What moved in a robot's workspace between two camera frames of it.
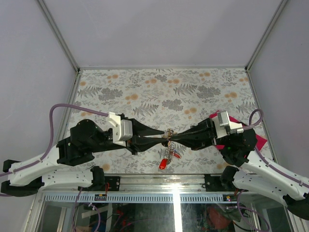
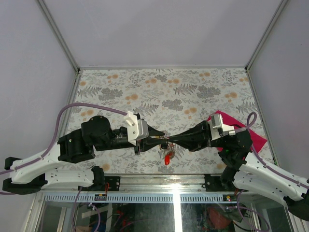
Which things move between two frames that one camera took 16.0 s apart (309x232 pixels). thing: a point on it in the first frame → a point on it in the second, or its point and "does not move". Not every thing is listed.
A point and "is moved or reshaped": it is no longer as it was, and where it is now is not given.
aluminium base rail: x=196 y=188 does not move
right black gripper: x=203 y=134 does not move
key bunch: x=170 y=152 is moved or reshaped
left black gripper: x=143 y=143 does not move
